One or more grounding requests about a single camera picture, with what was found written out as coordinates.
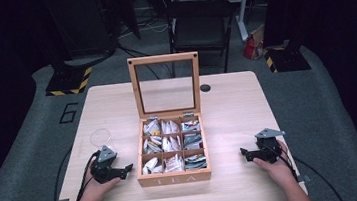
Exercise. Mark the teal tea packets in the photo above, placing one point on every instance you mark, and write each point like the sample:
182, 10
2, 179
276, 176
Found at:
193, 141

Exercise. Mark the white and red tea packets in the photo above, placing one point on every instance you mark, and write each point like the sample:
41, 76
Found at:
171, 144

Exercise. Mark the hazard-striped stand base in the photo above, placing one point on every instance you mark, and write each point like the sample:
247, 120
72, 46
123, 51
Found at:
69, 82
284, 59

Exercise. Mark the white and yellow tea packets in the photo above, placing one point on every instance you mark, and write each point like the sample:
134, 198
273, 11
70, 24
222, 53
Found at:
152, 145

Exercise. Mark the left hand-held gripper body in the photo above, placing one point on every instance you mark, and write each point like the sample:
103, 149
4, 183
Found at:
105, 168

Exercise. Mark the person's left hand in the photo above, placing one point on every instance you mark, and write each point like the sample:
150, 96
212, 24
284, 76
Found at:
97, 189

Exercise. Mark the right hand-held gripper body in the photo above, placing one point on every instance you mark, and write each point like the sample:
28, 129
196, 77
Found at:
268, 148

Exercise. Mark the black round table grommet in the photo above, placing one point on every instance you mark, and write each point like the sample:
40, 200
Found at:
205, 88

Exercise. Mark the person's right hand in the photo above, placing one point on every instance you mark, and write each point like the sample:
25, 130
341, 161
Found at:
281, 170

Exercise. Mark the clear round lid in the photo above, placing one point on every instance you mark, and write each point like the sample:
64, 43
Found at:
100, 138

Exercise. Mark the wooden tea box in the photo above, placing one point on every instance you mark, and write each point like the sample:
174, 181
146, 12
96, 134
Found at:
174, 178

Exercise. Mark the black folding chair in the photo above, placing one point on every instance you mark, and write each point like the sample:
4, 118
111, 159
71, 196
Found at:
200, 27

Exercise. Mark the red bag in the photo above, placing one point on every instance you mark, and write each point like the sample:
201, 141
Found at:
252, 47

